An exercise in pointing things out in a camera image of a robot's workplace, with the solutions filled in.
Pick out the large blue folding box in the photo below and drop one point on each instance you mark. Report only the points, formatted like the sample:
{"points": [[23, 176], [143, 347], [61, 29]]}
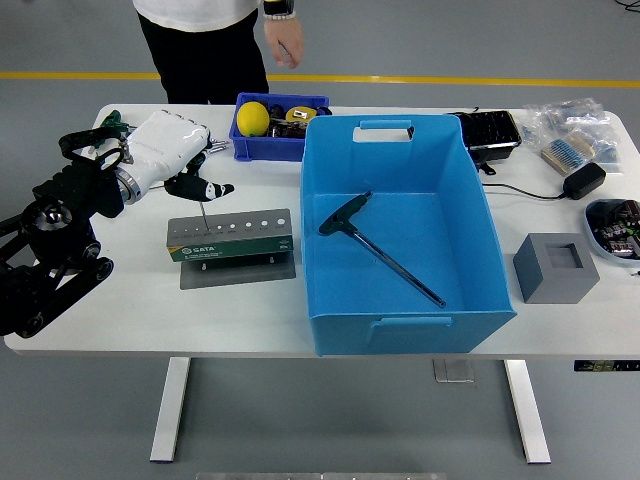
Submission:
{"points": [[450, 225]]}

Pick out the black wristwatch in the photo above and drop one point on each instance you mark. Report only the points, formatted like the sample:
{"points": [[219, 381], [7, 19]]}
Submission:
{"points": [[277, 7]]}

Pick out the grey green hex key stand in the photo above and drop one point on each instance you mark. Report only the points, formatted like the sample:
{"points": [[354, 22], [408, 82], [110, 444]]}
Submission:
{"points": [[225, 250]]}

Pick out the small blue plastic bin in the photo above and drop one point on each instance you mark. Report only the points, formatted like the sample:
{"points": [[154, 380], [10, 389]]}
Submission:
{"points": [[265, 149]]}

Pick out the person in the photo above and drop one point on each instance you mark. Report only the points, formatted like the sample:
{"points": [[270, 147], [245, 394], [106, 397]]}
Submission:
{"points": [[210, 60]]}

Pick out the taped resistor strip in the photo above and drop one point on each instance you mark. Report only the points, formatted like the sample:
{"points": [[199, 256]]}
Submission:
{"points": [[565, 150]]}

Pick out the metal floor plate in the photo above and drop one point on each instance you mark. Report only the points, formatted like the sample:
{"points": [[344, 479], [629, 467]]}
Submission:
{"points": [[454, 371]]}

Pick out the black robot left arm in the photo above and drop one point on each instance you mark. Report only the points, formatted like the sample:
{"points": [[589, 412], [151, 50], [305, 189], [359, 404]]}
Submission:
{"points": [[50, 250]]}

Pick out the person's left hand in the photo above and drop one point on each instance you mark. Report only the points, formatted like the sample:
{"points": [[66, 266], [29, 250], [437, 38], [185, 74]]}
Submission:
{"points": [[285, 42]]}

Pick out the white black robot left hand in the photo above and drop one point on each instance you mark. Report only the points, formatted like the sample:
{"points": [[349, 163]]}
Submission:
{"points": [[165, 142]]}

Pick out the black plastic tray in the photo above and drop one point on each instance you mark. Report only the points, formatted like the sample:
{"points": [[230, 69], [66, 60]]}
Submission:
{"points": [[490, 131]]}

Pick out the black table control panel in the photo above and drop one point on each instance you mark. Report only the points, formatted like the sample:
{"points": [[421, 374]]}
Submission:
{"points": [[607, 365]]}

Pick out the clear plastic parts bag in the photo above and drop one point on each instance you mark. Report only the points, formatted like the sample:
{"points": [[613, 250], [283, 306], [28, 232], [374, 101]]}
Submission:
{"points": [[607, 150], [565, 112]]}

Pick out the white table leg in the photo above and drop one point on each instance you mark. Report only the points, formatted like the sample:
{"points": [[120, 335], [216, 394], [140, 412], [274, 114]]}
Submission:
{"points": [[527, 410], [170, 410]]}

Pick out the dark brown tool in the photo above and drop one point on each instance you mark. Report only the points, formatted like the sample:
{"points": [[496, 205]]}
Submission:
{"points": [[287, 131]]}

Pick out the yellow black tape measure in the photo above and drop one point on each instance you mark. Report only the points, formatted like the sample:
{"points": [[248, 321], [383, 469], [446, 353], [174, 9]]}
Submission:
{"points": [[300, 114]]}

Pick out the black power adapter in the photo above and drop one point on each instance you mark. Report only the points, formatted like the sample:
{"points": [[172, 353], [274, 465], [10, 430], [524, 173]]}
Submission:
{"points": [[585, 180]]}

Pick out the grey cube block with recess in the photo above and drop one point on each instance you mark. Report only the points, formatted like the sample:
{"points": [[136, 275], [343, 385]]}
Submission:
{"points": [[555, 285]]}

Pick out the pale blue parts tray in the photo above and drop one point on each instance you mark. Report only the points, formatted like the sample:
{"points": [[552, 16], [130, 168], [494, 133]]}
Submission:
{"points": [[592, 235]]}

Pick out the dark electronic components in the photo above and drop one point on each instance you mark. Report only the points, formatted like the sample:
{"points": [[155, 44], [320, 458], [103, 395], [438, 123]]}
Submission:
{"points": [[620, 225]]}

